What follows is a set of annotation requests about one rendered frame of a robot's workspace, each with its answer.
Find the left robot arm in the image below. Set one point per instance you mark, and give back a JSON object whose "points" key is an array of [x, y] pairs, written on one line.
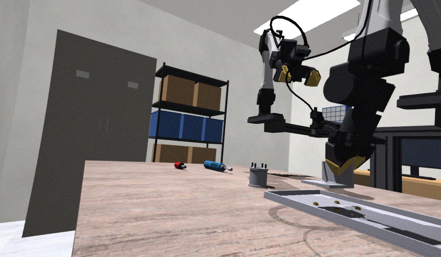
{"points": [[380, 51]]}

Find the red-handled nut driver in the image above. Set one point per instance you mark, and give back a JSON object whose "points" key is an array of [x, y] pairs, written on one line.
{"points": [[180, 165]]}

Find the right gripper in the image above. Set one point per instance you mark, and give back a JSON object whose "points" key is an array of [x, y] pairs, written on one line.
{"points": [[296, 73]]}

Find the grey cylinder with black studs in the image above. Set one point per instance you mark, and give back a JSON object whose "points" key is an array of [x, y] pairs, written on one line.
{"points": [[258, 176]]}

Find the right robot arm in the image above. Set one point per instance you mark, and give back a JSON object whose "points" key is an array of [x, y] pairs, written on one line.
{"points": [[290, 52]]}

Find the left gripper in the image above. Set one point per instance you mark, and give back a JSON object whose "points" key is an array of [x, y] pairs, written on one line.
{"points": [[351, 142]]}

